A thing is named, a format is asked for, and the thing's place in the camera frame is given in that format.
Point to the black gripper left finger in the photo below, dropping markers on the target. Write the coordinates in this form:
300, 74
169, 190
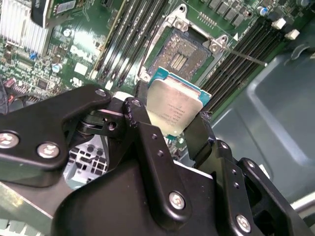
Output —
37, 127

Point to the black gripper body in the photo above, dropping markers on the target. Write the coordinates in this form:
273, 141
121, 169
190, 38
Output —
110, 209

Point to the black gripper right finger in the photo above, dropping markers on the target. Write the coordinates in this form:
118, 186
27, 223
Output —
229, 177

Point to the silver CPU chip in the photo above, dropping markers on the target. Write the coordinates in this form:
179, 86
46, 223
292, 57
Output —
172, 103

